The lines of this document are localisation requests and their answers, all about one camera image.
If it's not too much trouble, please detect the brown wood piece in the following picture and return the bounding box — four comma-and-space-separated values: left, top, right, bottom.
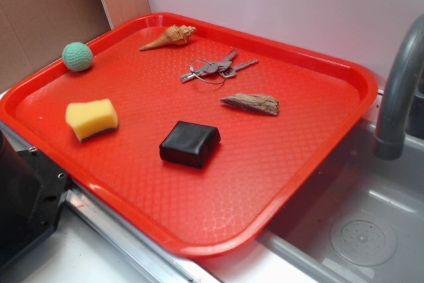
220, 93, 280, 116

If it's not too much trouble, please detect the brown cardboard panel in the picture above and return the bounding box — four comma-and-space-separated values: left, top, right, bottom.
1, 0, 150, 91

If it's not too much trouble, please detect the silver key bunch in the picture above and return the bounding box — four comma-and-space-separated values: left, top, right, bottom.
180, 49, 259, 85

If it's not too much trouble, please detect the grey sink basin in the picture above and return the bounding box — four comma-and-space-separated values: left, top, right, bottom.
195, 120, 424, 283

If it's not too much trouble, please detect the yellow sponge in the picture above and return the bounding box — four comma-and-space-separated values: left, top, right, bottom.
65, 99, 119, 142

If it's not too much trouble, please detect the red plastic tray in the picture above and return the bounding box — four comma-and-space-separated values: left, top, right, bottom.
1, 13, 378, 258

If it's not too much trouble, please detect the green crocheted ball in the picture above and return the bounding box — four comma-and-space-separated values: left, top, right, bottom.
62, 42, 93, 72

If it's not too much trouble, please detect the grey faucet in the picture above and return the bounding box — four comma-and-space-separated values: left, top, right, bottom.
373, 15, 423, 160

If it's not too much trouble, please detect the tan spiral seashell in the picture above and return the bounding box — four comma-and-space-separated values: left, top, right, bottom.
139, 25, 197, 51

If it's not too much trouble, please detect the black wrapped block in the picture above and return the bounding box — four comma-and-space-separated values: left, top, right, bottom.
159, 121, 221, 169

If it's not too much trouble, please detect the black device housing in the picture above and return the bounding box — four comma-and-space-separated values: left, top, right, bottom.
1, 134, 70, 271

